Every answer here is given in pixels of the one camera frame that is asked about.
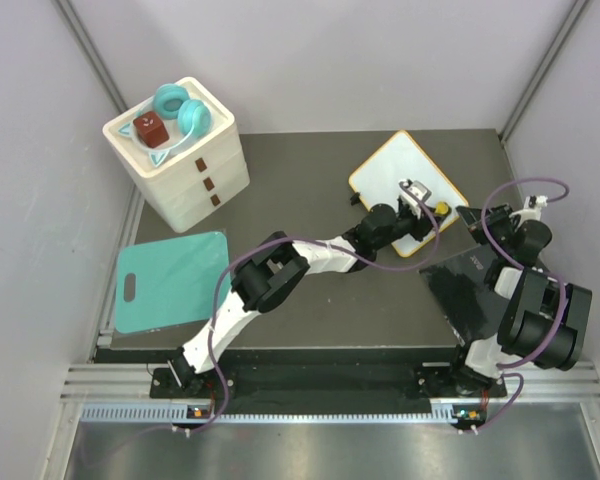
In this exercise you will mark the yellow bone-shaped eraser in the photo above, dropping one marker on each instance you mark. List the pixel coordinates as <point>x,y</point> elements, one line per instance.
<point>442,209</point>

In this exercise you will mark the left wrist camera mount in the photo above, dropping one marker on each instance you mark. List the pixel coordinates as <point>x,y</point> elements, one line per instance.
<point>413,195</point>

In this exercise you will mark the brown cube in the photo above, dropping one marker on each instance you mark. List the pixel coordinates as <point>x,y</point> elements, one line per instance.
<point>151,129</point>

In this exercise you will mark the black flat box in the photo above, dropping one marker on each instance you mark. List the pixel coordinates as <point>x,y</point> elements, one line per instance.
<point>464,287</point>

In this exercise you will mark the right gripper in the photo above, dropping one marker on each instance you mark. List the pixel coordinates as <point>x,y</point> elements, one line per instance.
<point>497,215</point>

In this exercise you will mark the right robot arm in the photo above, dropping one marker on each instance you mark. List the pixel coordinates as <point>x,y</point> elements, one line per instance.
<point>544,325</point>

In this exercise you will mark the teal cutting board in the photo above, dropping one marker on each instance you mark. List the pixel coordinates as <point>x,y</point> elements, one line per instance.
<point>168,283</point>

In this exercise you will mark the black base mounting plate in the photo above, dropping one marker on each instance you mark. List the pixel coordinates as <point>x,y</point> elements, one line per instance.
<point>402,381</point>

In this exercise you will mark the yellow-framed whiteboard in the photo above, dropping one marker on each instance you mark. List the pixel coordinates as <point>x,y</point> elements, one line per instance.
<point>377,178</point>

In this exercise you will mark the grey slotted cable duct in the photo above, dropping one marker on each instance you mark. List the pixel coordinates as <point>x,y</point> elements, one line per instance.
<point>194,414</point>

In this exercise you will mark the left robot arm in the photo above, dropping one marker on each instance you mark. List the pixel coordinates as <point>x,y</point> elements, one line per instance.
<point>260,281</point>

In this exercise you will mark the teal cat-ear headphones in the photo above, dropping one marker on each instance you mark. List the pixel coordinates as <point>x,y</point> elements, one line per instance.
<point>186,119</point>

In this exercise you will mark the white three-drawer storage box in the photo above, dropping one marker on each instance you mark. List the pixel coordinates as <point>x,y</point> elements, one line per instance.
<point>193,184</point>

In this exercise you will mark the black whiteboard clip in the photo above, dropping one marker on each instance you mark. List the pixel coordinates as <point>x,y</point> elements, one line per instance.
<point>354,198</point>

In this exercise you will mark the aluminium frame rail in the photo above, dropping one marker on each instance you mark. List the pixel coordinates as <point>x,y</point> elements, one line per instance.
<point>104,382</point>

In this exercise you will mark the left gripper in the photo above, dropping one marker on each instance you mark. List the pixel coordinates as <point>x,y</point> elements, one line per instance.
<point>422,226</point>

